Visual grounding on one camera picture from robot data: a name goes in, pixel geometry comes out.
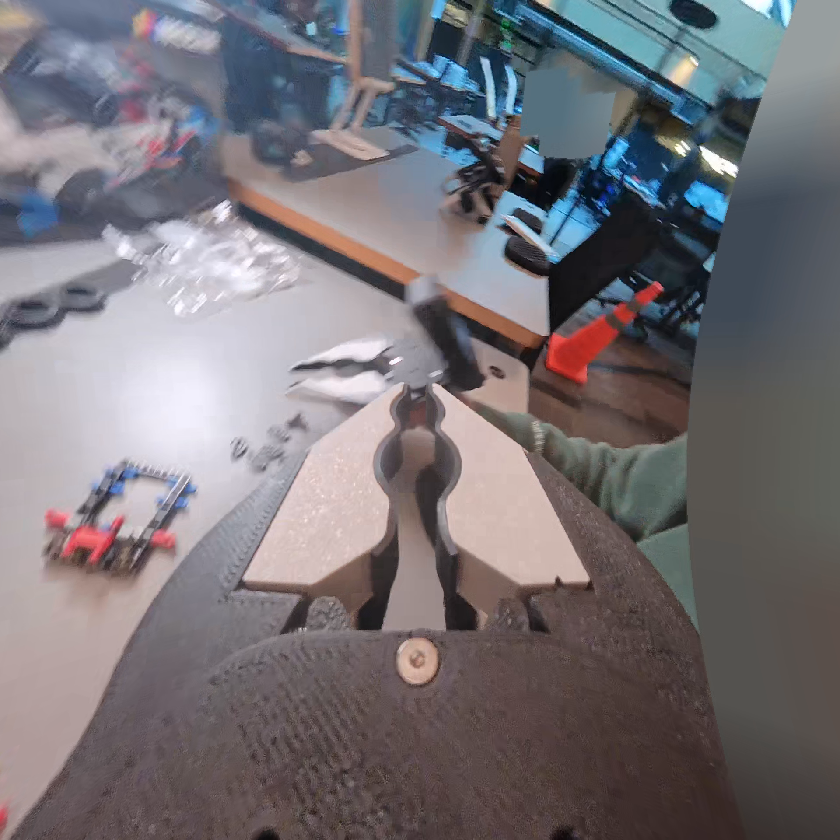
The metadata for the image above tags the pile of grey lego cams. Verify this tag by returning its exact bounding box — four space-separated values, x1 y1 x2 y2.
228 412 309 473

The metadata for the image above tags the black panel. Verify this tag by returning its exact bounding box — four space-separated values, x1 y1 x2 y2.
548 190 664 332

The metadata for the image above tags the black bag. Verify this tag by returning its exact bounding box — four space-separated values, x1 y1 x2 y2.
252 118 312 166

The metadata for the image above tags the person's right forearm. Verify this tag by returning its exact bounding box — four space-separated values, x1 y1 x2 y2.
456 392 690 544

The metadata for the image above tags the person's green hoodie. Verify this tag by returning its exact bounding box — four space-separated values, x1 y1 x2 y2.
635 525 700 634

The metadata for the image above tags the black round object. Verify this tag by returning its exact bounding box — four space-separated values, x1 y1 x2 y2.
504 235 552 277

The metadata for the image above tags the black flat strip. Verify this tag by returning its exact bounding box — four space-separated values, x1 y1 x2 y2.
62 259 155 296

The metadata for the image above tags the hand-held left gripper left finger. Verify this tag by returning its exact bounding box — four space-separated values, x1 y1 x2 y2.
240 384 421 632

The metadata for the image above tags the black ceiling fixture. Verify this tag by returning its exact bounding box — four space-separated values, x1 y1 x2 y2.
669 0 719 30

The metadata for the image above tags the black machine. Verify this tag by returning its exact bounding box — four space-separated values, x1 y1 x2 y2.
443 128 509 227

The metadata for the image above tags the black mat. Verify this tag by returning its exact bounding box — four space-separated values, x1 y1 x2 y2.
282 141 421 183

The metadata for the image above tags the dark desk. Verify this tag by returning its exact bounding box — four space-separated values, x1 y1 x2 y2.
220 0 349 132

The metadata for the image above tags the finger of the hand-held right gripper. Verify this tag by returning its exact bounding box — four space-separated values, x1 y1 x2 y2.
284 374 395 406
289 336 396 374

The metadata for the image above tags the wooden stand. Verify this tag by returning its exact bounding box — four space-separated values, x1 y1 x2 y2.
314 0 409 161

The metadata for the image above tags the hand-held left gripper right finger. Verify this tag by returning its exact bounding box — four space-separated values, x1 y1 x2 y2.
416 384 592 632

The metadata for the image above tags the cluttered desk with monitors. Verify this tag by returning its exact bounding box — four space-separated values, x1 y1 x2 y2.
594 131 729 329

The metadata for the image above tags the white paper sheet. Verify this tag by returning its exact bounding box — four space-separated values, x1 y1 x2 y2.
495 213 562 260

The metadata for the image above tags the clear plastic bag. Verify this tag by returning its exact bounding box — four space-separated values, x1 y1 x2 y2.
101 200 304 319

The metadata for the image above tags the orange traffic cone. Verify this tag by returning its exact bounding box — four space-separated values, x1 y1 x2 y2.
545 281 665 386

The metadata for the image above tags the grey table with wooden edge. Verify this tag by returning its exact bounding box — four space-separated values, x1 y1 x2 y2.
220 125 552 350

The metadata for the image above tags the black lego set box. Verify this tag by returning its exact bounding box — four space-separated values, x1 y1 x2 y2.
0 26 227 247

